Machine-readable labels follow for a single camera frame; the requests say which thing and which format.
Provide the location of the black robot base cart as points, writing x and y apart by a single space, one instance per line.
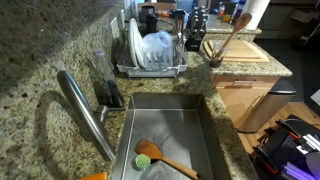
290 152

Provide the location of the grey dish drying rack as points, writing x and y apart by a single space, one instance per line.
125 65

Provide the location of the stainless steel sink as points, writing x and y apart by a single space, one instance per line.
181 127

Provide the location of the white plate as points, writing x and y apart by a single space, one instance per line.
136 44

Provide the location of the wooden spatula in sink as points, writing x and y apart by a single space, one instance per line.
149 148

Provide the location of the clear utensil glass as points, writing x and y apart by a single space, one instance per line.
218 54

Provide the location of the stainless steel faucet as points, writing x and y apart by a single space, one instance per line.
90 125

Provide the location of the green round scrubber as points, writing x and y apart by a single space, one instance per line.
142 161

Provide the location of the black knife block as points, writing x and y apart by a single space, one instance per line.
196 28

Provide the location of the large wooden cutting board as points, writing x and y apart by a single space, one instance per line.
236 51

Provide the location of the wooden cabinet drawer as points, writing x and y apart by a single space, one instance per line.
240 94

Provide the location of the orange sponge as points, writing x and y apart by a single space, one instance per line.
98 176

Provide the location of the white paper towel roll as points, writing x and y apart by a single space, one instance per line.
256 9

